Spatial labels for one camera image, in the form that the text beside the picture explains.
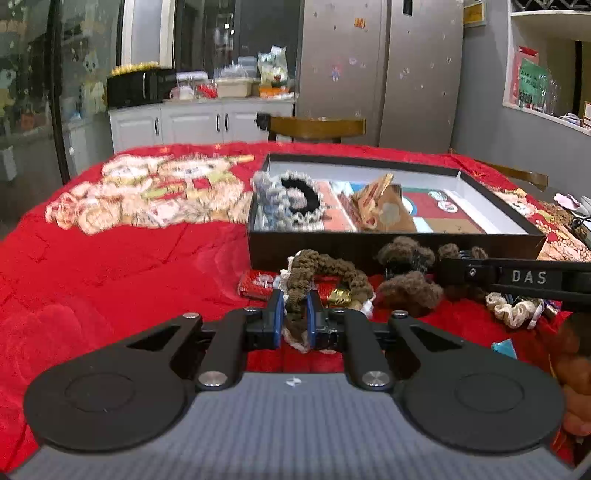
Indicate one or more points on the grey refrigerator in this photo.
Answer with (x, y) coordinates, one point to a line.
(383, 69)

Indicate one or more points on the blue and white scrunchie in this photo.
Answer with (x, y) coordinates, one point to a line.
(272, 198)

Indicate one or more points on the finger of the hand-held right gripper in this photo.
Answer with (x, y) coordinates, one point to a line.
(466, 272)

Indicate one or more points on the orange food box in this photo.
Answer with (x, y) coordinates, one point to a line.
(276, 92)

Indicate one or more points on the person's right hand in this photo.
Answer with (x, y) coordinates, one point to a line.
(575, 369)

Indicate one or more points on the brown scrunchie with cream edge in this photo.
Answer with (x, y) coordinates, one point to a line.
(323, 267)

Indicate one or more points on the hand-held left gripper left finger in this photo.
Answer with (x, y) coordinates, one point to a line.
(277, 318)

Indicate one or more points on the black shallow cardboard box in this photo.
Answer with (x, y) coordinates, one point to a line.
(323, 247)

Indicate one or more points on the wooden chair back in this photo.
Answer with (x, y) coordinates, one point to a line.
(318, 127)

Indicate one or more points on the black scrunchie with cat charm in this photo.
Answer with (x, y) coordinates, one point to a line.
(309, 196)

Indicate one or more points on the white printed bag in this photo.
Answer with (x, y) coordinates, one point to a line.
(272, 64)

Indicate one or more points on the white wall shelf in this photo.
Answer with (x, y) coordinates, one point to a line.
(545, 113)

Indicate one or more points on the gold wrapped candy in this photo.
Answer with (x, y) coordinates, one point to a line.
(339, 295)

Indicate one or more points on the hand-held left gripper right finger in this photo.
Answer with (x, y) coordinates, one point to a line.
(311, 318)

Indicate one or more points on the white kitchen cabinet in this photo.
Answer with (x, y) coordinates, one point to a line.
(194, 124)

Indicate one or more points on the printed paper sheet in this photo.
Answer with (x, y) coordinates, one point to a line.
(443, 217)

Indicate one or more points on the black microwave oven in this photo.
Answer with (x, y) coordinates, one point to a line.
(138, 87)

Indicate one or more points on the blue binder clip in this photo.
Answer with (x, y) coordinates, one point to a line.
(504, 348)

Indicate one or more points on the white cloth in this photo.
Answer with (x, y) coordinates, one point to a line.
(568, 201)

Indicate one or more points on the red snack packet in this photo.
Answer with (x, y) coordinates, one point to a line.
(256, 284)

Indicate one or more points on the white cup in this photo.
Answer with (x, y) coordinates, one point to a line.
(182, 93)

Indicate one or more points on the wooden chair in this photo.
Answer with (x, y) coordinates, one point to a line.
(517, 175)
(318, 127)

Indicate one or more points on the beige plastic basin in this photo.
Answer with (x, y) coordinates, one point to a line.
(233, 87)

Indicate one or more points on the glass sliding door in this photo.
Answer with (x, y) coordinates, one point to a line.
(32, 92)

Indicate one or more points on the yellow tray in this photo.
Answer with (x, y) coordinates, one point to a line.
(134, 68)

